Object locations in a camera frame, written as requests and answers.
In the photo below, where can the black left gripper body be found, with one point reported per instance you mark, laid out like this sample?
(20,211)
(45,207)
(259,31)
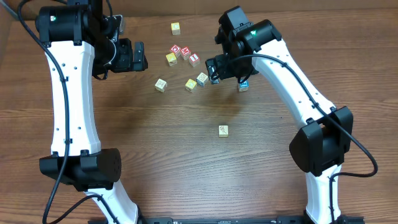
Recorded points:
(137,56)

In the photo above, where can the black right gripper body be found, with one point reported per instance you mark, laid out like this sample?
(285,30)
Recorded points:
(212,70)

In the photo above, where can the blue-topped wooden letter block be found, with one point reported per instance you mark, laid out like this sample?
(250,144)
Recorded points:
(243,86)

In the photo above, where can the wooden block letter E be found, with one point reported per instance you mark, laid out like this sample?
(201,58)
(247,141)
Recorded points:
(202,79)

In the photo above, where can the green-sided wooden picture block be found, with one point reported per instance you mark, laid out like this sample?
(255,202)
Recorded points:
(223,131)

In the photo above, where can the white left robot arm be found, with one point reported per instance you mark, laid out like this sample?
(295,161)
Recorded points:
(82,44)

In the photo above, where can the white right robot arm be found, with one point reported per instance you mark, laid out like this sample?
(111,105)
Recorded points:
(322,140)

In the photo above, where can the red block letter I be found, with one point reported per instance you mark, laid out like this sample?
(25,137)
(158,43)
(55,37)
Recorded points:
(194,60)

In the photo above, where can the yellow-topped wooden block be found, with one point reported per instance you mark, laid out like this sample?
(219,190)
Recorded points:
(191,85)

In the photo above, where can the plain wooden picture block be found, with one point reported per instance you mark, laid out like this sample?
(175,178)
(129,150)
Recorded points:
(161,85)

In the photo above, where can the yellow wooden block left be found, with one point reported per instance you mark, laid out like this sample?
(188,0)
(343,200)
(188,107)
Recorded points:
(171,59)

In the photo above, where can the yellow wooden block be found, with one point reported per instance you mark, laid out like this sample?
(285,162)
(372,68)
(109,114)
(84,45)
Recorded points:
(171,59)
(175,28)

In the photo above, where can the red block letter M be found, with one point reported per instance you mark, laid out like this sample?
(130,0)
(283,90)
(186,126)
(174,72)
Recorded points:
(185,53)

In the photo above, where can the red block letter C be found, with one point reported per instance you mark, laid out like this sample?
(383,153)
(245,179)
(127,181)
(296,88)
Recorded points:
(176,50)

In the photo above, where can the far yellow wooden block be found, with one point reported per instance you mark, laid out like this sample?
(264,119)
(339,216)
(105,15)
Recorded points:
(175,28)

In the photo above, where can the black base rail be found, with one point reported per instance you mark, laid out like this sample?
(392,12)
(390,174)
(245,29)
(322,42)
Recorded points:
(279,220)

